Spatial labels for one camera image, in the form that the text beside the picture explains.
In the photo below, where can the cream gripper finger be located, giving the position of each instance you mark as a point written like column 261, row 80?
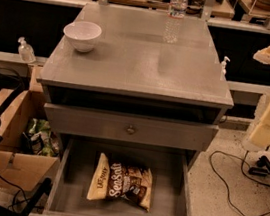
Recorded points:
column 263, row 55

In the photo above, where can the brown sea salt chip bag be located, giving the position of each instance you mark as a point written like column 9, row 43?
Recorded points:
column 114, row 180

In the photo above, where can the grey wooden drawer cabinet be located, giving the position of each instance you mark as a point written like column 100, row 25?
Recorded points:
column 132, row 71

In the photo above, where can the round metal drawer knob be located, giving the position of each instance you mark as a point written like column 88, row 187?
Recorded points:
column 131, row 130

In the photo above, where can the open grey middle drawer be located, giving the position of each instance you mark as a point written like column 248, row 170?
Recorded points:
column 170, row 192

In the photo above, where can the small white pump bottle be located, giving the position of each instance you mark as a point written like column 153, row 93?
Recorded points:
column 225, row 61

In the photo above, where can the black tripod stand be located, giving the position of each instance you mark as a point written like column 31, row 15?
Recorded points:
column 262, row 167

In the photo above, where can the clear plastic water bottle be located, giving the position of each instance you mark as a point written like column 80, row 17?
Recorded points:
column 175, row 16

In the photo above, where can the white ceramic bowl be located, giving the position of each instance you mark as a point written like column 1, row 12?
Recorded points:
column 83, row 36

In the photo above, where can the green snack bags in box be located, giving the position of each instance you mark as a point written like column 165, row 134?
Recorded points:
column 39, row 139

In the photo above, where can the clear sanitizer pump bottle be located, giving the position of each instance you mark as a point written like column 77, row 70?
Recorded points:
column 26, row 51

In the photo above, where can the open cardboard box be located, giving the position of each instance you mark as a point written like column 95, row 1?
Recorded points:
column 19, row 169

